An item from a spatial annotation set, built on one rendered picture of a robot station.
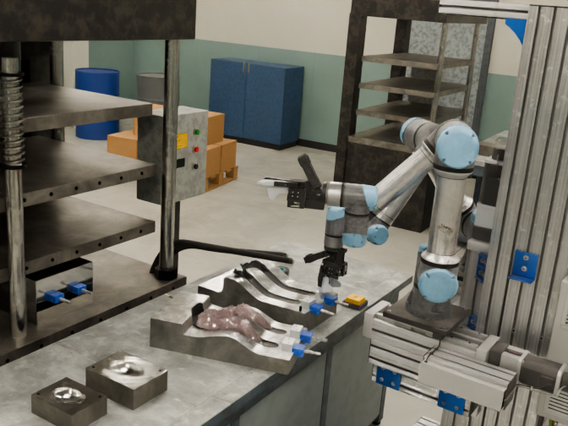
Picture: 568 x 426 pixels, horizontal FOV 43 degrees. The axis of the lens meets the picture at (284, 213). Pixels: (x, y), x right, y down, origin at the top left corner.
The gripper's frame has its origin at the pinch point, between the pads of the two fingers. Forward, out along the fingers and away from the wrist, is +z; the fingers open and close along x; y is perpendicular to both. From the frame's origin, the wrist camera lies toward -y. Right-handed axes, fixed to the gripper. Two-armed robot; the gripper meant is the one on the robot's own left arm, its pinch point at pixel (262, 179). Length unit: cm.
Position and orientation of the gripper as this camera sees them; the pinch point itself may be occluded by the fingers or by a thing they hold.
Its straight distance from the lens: 220.2
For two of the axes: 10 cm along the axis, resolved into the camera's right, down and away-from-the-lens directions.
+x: 1.3, -1.4, 9.8
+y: -0.9, 9.8, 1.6
